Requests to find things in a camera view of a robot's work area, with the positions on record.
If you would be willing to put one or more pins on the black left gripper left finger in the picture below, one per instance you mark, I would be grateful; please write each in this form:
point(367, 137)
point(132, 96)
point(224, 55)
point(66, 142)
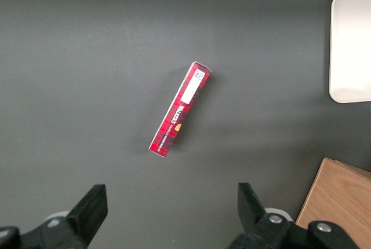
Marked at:
point(87, 214)

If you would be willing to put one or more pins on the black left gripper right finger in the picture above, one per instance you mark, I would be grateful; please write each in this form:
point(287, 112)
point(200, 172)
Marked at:
point(255, 211)

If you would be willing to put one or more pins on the red tartan shortbread box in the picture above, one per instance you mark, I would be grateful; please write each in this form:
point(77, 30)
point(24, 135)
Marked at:
point(181, 110)

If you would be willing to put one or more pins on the white rectangular tray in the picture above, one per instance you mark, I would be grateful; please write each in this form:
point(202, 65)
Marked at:
point(352, 46)

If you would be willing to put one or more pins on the wooden board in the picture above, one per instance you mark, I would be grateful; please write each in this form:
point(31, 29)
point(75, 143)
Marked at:
point(339, 199)

